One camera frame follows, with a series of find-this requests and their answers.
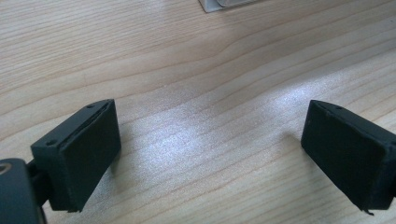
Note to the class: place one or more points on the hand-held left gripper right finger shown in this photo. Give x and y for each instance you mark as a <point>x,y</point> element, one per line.
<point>348,152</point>

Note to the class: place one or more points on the clear drawer organizer white top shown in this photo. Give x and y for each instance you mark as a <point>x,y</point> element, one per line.
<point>218,4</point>

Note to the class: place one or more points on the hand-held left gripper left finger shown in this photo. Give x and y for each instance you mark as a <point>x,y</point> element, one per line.
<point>84,155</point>

